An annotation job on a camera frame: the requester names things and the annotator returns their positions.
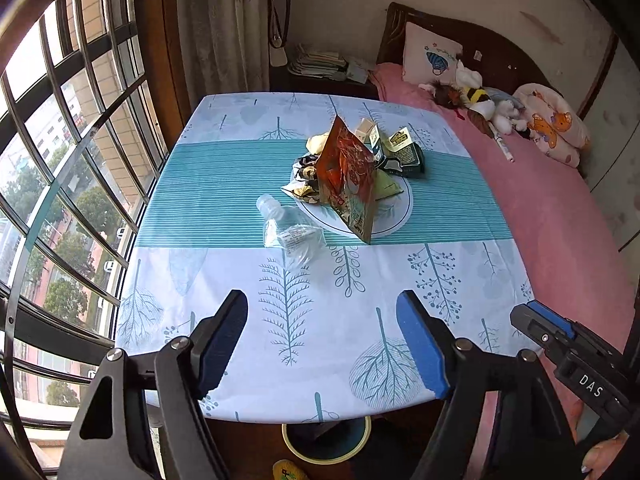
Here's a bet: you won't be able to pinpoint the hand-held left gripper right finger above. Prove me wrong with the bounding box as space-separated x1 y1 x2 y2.
396 290 583 480

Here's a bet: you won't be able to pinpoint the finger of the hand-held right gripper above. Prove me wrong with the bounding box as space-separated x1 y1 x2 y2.
527 300 581 341
510 305 566 361

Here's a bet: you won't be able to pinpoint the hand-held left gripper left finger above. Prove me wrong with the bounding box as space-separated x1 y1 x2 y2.
57 289 249 480

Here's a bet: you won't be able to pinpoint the crushed clear plastic bottle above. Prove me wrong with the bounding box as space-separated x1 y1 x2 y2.
256 194 328 268

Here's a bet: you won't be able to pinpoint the round blue cream-rimmed bin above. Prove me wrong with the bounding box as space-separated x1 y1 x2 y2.
281 415 373 463

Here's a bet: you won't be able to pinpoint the person's right hand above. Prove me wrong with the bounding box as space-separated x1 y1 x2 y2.
567 400 633 480

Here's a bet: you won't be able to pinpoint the pink bed sheet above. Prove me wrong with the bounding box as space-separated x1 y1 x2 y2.
369 62 640 480

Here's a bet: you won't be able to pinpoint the person's feet in yellow slippers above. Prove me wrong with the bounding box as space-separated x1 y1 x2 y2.
272 459 311 480

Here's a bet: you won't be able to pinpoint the table with tree-print cloth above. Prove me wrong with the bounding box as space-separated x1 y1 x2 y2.
114 91 543 423

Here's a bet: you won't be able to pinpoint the window with metal grille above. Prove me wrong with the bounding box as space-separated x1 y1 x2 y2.
0 0 196 480

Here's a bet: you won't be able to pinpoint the light green wrapper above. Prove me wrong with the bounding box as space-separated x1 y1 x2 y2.
372 167 403 200

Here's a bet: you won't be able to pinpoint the white marker pen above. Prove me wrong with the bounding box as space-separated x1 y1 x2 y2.
492 132 515 163

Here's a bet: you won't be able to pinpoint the crumpled gold black wrapper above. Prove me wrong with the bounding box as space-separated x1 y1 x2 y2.
281 152 326 206

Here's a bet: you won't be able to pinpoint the orange snack bag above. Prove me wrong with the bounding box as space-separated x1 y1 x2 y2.
315 115 378 246

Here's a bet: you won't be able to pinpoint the bear print baby pillow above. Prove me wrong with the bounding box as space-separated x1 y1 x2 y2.
512 82 591 168

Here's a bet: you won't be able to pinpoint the dark green carton box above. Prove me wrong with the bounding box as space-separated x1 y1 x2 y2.
382 127 426 177

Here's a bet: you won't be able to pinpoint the grey white plush toy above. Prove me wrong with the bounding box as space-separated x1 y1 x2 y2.
487 87 531 136

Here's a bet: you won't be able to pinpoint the pale yellow crumpled paper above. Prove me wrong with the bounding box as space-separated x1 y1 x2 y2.
306 132 332 156

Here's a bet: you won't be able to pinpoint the yellow black bee plush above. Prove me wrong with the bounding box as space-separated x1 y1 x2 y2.
460 85 496 116

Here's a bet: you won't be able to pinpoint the brown furry plush toy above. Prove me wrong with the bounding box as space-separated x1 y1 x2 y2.
420 80 466 108

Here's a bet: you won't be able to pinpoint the dark wooden nightstand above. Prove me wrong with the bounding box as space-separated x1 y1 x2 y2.
270 62 381 101

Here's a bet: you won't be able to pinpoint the white printed pillow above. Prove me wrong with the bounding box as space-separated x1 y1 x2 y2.
401 21 465 86

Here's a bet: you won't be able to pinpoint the stack of papers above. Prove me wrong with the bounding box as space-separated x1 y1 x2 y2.
287 44 373 83

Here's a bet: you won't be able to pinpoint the beige curtain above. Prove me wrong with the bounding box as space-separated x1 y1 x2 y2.
177 0 271 106

